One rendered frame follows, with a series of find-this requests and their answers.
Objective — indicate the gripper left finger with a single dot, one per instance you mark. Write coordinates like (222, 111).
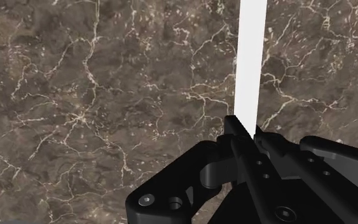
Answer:
(250, 161)

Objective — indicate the white strip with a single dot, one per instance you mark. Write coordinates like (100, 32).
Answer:
(249, 62)

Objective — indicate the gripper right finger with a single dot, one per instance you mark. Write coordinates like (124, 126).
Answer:
(327, 161)

